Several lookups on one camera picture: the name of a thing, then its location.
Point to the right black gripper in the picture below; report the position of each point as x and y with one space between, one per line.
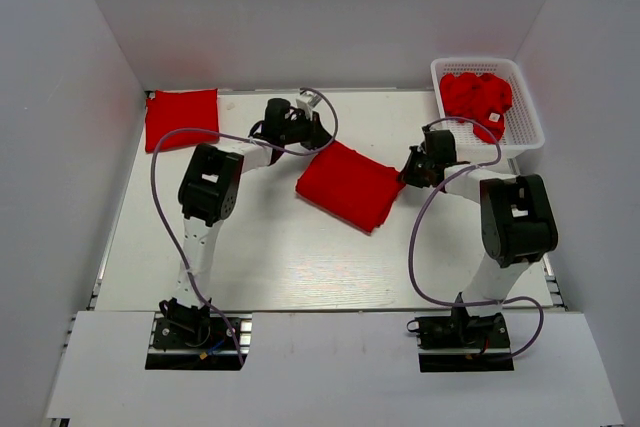
408 175

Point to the white plastic basket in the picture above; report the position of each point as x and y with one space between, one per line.
523 131

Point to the white front cover board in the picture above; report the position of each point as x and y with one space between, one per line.
328 370

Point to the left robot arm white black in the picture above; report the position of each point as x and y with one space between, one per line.
209 189

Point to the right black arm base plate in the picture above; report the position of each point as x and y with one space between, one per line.
447 344

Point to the red t shirt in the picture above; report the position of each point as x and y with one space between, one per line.
350 186
169 111

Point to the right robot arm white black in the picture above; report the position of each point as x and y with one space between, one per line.
517 225

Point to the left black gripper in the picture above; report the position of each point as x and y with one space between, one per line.
316 135

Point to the red shirts pile in basket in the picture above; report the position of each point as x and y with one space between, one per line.
483 98

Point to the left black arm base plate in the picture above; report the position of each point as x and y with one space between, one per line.
213 349

